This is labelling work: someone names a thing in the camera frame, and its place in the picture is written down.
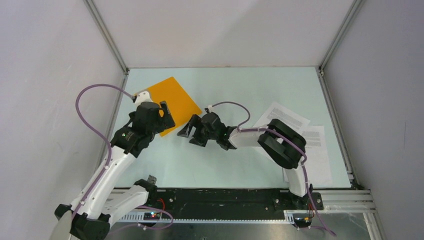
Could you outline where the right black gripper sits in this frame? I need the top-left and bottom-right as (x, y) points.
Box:
(177, 114), (218, 147)

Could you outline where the orange plastic folder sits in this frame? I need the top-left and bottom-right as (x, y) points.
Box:
(140, 77), (202, 137)

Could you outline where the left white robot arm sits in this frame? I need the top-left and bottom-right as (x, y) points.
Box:
(49, 101), (176, 240)

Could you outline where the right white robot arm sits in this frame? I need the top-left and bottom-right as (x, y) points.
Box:
(177, 112), (312, 209)

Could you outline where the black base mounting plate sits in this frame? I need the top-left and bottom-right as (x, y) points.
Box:
(146, 188), (324, 221)

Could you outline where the upper printed paper sheet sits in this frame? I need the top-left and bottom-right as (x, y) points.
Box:
(253, 102), (311, 134)

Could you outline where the printed paper sheet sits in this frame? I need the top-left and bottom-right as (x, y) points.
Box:
(296, 125), (333, 188)
(253, 102), (311, 134)

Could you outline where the left controller board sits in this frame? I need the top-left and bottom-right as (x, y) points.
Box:
(143, 212), (162, 221)

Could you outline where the controller board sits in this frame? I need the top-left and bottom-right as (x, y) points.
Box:
(292, 217), (313, 229)
(143, 212), (162, 221)

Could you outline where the lower printed paper sheet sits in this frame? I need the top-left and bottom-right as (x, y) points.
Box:
(296, 125), (333, 188)

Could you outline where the right controller board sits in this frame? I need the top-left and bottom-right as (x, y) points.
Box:
(292, 217), (313, 229)

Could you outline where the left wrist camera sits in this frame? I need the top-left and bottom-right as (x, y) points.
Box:
(133, 90), (153, 107)

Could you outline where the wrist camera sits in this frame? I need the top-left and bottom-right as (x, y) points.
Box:
(204, 105), (214, 114)
(133, 90), (153, 107)

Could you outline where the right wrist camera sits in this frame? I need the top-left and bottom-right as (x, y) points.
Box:
(204, 105), (214, 114)

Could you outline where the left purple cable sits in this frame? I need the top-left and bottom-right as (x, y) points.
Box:
(69, 83), (174, 231)

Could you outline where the aluminium frame rail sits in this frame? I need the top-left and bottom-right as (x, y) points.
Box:
(107, 188), (376, 223)

